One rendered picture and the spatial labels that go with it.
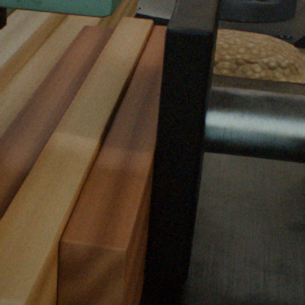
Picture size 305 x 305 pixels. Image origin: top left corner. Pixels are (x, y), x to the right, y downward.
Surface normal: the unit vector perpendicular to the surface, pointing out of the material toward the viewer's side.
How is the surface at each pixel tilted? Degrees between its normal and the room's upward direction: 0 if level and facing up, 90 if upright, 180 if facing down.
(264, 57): 27
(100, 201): 0
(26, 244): 0
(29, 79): 0
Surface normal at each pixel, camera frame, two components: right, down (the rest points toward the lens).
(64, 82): 0.07, -0.91
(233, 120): -0.07, 0.01
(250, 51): 0.06, -0.61
